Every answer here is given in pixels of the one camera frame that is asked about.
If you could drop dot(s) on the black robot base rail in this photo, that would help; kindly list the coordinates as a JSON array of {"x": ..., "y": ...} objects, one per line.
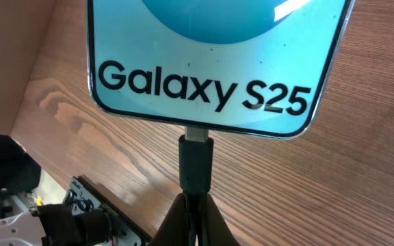
[{"x": 103, "y": 222}]

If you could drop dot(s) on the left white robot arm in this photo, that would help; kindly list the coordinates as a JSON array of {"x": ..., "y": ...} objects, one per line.
[{"x": 73, "y": 222}]

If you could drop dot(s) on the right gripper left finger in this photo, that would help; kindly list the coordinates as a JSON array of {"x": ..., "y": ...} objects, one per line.
[{"x": 172, "y": 230}]

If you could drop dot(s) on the blue Galaxy smartphone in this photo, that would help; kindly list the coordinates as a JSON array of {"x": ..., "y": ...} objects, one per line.
[{"x": 251, "y": 67}]

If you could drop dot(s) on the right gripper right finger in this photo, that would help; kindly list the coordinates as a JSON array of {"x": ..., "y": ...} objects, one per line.
[{"x": 218, "y": 233}]

